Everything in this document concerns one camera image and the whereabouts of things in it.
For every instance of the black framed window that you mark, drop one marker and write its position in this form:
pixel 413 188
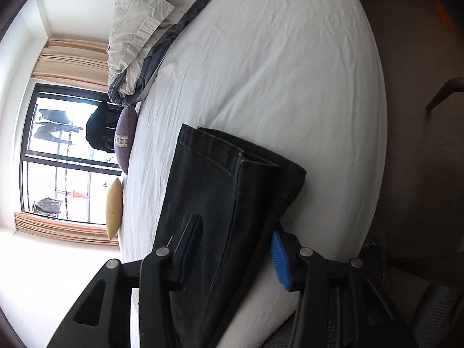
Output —
pixel 61 175

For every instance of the beige curtain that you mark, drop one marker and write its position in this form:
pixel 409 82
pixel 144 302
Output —
pixel 73 62
pixel 56 229

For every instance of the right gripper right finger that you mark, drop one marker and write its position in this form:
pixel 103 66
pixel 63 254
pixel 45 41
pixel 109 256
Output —
pixel 290 268

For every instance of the black denim pants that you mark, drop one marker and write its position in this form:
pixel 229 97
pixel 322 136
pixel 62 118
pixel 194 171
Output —
pixel 241 191

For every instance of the purple patterned pillow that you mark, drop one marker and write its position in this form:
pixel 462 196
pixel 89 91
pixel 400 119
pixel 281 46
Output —
pixel 124 136

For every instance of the beige grey folded duvet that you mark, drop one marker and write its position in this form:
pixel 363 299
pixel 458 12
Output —
pixel 141 34

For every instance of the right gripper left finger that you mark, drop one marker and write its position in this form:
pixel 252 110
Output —
pixel 184 248

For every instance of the yellow pillow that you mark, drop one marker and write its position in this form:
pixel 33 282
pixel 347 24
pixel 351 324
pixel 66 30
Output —
pixel 114 208

